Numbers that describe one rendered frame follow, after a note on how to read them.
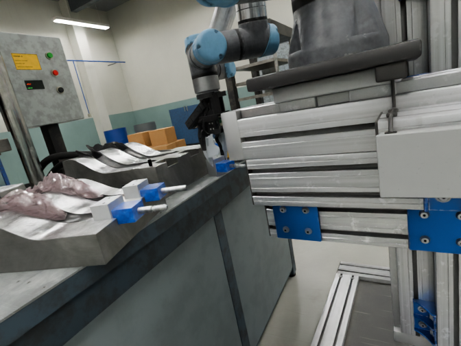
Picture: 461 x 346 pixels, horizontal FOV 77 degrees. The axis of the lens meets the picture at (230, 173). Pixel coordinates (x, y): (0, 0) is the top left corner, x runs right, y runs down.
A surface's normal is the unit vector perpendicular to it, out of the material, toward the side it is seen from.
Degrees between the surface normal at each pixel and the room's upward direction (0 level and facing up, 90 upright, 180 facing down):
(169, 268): 90
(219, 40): 90
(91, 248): 90
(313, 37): 73
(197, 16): 90
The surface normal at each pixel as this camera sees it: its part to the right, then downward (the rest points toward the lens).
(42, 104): 0.87, -0.05
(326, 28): -0.50, 0.00
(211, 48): 0.25, 0.18
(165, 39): -0.45, 0.30
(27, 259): -0.17, 0.27
